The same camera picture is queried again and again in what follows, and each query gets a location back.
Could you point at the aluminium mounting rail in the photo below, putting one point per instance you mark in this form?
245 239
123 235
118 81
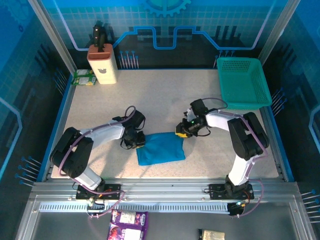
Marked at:
162 187

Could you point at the aluminium table side rail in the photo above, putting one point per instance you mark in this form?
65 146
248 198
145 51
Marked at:
64 120
277 150

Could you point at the purple snack bag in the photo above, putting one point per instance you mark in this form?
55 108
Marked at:
125 225

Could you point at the blue t-shirt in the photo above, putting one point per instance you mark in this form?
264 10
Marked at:
162 150

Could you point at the aluminium frame post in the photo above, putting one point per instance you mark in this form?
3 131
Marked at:
278 28
52 35

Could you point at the white knife block, terracotta top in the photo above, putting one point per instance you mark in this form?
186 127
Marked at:
103 72

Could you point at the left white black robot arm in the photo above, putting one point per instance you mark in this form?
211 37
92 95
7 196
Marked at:
105 132

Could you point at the dark gold foil packet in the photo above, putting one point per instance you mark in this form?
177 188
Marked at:
212 235

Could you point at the green snack packet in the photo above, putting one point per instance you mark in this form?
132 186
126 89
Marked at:
83 72
83 80

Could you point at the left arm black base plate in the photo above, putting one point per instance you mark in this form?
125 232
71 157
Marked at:
113 190

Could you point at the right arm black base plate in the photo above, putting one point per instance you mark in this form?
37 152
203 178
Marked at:
215 191

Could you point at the green plastic mesh basket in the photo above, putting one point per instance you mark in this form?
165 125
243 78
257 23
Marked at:
240 82

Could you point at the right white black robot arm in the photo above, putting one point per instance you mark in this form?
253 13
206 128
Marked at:
222 121

